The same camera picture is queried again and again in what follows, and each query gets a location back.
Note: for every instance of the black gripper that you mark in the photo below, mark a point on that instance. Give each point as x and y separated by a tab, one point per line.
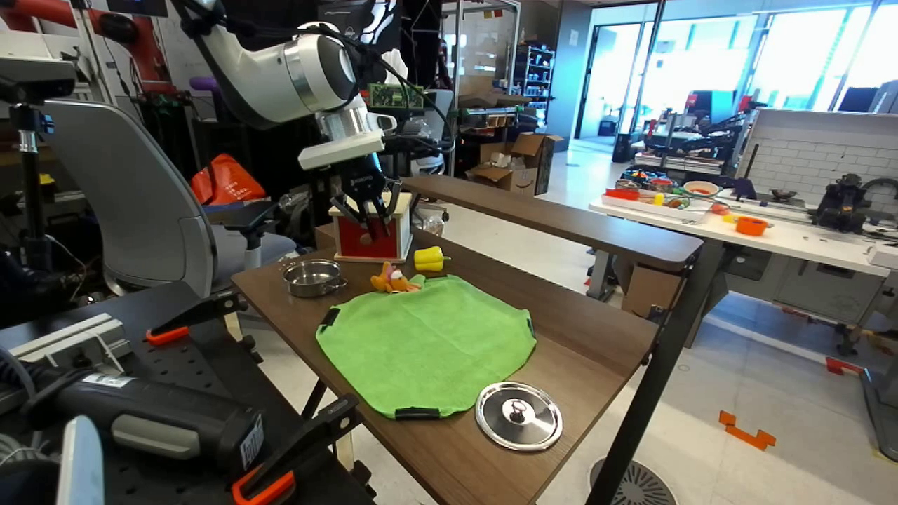
364	187

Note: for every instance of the orange plush toy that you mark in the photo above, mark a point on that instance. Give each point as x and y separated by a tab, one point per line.
392	281

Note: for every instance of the green cloth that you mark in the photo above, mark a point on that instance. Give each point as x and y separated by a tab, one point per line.
432	350

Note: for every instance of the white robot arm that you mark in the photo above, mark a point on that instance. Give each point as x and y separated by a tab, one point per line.
314	73

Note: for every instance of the silver pot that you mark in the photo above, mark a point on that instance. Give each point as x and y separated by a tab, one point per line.
314	278

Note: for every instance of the silver pot lid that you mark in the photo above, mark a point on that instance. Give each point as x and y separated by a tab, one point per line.
519	416

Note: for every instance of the wooden box with red drawer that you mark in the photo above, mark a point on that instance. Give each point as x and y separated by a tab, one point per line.
375	239

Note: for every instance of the yellow block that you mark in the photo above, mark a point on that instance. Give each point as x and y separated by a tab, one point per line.
432	258

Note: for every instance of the orange bag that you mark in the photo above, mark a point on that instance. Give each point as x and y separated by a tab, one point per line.
225	183

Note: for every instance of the grey office chair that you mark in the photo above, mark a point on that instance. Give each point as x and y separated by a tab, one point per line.
154	228

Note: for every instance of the dark long bench table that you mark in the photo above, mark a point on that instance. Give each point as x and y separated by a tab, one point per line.
645	242

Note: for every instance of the white table with clutter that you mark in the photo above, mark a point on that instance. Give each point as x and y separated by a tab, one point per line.
702	211

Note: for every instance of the black clamp with orange handle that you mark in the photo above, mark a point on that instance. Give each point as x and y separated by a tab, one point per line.
283	470

